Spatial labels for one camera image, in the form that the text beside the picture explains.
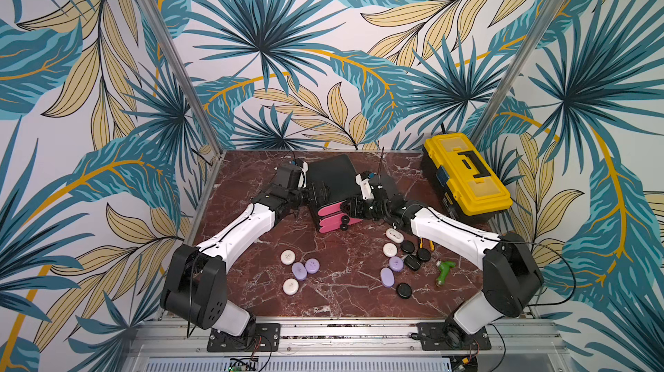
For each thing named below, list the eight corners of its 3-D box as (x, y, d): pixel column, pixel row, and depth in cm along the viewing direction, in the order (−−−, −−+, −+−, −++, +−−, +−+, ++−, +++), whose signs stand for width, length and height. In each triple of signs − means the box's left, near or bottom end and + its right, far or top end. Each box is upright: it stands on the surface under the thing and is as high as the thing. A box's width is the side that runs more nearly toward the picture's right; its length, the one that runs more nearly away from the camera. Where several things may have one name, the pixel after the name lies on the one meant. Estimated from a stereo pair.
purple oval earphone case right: (381, 287, 85) (382, 285, 83) (379, 269, 88) (380, 267, 86) (393, 287, 85) (395, 285, 83) (391, 270, 88) (392, 267, 86)
